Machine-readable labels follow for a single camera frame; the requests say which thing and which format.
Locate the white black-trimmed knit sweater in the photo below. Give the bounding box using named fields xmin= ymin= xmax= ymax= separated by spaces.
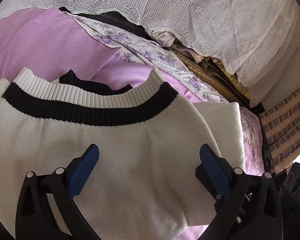
xmin=0 ymin=68 xmax=244 ymax=239

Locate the white lace cover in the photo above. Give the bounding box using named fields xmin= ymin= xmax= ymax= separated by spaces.
xmin=0 ymin=0 xmax=300 ymax=107

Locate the brick pattern cloth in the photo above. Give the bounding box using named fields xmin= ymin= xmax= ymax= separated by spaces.
xmin=260 ymin=87 xmax=300 ymax=173

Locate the floral purple quilt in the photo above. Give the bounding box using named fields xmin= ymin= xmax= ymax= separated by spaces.
xmin=67 ymin=13 xmax=227 ymax=103

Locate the brown woven mat stack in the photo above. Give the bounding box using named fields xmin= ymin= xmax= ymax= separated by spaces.
xmin=168 ymin=42 xmax=251 ymax=105

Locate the black mesh cloth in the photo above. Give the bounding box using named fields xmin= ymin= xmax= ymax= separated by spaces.
xmin=58 ymin=7 xmax=154 ymax=43

